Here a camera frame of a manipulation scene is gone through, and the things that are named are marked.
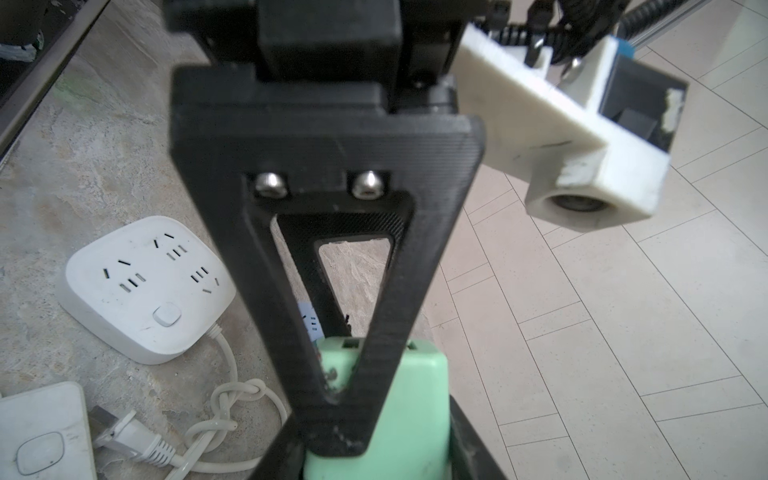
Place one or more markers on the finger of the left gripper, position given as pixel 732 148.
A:
pixel 324 252
pixel 327 276

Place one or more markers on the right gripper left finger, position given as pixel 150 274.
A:
pixel 285 457

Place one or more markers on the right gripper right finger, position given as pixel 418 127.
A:
pixel 469 457

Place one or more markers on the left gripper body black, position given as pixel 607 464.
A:
pixel 406 47

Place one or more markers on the green plug adapter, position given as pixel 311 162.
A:
pixel 411 437

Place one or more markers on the white long power strip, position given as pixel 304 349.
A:
pixel 45 434

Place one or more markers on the blue square power socket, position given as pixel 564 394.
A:
pixel 311 321

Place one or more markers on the white square power socket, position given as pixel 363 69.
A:
pixel 150 289

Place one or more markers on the aluminium rail frame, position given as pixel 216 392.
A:
pixel 38 39

